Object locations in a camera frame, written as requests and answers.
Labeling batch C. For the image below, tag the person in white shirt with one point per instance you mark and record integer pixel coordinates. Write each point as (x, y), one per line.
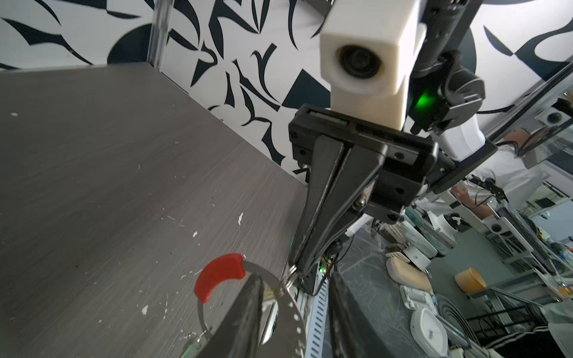
(510, 174)

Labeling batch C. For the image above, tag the tan round container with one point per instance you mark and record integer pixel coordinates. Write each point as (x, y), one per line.
(470, 281)

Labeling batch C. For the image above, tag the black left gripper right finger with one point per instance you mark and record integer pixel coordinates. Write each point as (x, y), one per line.
(351, 332)

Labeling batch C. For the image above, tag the aluminium frame corner post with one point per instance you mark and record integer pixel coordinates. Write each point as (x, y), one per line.
(162, 11)

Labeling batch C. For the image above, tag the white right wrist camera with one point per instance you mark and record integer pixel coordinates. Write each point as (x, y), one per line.
(367, 53)

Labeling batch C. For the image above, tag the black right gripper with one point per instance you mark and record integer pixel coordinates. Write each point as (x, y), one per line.
(356, 167)

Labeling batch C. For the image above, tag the white slotted cable duct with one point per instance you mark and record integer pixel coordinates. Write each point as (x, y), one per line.
(318, 323)

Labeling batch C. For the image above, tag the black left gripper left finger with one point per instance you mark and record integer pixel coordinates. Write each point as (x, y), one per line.
(239, 333)

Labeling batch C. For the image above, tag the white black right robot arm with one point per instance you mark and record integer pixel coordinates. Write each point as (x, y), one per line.
(443, 100)

